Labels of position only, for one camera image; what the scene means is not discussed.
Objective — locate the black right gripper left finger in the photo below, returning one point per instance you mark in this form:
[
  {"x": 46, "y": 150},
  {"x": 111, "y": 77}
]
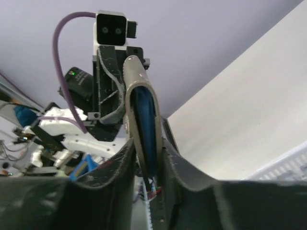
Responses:
[{"x": 99, "y": 200}]

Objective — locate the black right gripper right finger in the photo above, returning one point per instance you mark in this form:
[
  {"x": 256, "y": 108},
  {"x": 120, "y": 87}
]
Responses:
[{"x": 193, "y": 200}]

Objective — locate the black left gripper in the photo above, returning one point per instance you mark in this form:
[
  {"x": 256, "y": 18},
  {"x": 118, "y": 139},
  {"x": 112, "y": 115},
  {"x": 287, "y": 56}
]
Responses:
[{"x": 109, "y": 90}]

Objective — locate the grey card holder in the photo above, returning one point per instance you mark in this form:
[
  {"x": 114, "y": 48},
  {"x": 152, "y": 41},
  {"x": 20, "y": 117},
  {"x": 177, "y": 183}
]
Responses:
[{"x": 143, "y": 115}]

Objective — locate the white plastic basket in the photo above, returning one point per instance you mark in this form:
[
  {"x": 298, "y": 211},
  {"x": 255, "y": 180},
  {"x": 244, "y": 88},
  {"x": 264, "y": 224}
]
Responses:
[{"x": 291, "y": 166}]

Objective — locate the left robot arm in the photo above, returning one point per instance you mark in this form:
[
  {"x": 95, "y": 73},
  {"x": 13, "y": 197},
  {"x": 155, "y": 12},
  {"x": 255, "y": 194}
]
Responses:
[{"x": 57, "y": 130}]

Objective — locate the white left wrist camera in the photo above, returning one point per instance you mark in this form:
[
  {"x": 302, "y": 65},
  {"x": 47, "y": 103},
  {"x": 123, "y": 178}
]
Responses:
[{"x": 113, "y": 29}]

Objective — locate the white slotted cable duct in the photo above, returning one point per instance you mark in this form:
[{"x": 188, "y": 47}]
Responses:
[{"x": 147, "y": 198}]

